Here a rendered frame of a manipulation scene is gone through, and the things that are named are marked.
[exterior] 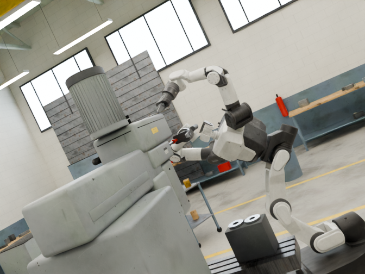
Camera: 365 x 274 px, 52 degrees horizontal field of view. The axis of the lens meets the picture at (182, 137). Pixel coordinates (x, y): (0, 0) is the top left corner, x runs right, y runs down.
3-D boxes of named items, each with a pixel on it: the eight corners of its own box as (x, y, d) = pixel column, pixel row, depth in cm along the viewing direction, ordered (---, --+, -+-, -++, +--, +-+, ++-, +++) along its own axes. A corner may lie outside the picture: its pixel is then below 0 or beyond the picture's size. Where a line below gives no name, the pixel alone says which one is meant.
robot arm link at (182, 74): (174, 89, 237) (193, 84, 231) (167, 79, 231) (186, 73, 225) (176, 82, 241) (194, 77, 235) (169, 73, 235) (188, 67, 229)
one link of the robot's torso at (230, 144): (256, 142, 275) (210, 126, 273) (276, 113, 248) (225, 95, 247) (251, 175, 256) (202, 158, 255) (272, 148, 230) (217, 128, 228)
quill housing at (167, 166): (163, 217, 226) (140, 169, 224) (194, 206, 219) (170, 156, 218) (152, 230, 208) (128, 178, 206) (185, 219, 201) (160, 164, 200)
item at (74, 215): (132, 190, 207) (117, 157, 206) (167, 176, 200) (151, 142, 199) (41, 261, 131) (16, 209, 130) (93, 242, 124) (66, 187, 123)
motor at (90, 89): (104, 137, 200) (78, 82, 199) (135, 122, 194) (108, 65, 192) (85, 144, 181) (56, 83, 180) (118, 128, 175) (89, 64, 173)
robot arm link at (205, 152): (201, 142, 269) (220, 141, 265) (204, 149, 276) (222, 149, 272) (200, 155, 262) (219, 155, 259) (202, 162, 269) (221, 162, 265)
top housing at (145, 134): (138, 151, 237) (127, 128, 236) (174, 135, 229) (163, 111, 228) (103, 170, 192) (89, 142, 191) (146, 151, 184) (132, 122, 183)
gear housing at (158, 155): (140, 169, 228) (133, 154, 228) (175, 154, 220) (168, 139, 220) (116, 185, 196) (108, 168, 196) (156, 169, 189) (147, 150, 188)
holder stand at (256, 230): (243, 252, 216) (228, 221, 215) (278, 243, 207) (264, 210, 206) (238, 263, 205) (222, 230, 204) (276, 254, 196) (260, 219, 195)
